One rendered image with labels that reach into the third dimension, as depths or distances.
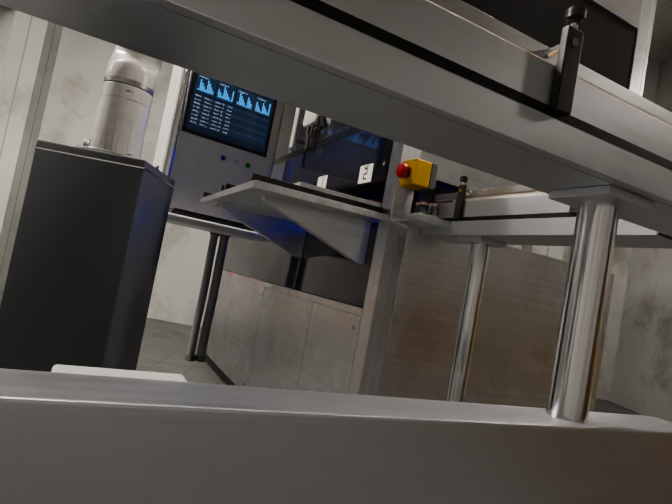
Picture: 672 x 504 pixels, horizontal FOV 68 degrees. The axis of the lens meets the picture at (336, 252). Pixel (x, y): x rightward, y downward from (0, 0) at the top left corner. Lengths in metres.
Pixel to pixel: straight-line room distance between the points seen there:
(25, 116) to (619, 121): 5.09
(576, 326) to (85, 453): 0.56
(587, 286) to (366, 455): 0.36
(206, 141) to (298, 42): 1.87
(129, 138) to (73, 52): 4.37
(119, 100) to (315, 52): 0.97
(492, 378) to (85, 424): 1.44
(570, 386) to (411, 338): 0.84
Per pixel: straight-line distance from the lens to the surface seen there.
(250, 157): 2.35
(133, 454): 0.43
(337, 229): 1.45
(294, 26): 0.44
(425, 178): 1.38
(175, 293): 4.94
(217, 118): 2.31
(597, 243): 0.71
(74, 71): 5.62
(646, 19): 2.38
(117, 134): 1.35
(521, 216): 1.19
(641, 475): 0.81
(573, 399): 0.71
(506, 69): 0.55
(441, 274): 1.53
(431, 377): 1.56
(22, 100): 5.45
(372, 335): 1.41
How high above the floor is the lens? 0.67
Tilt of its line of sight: 3 degrees up
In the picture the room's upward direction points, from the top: 11 degrees clockwise
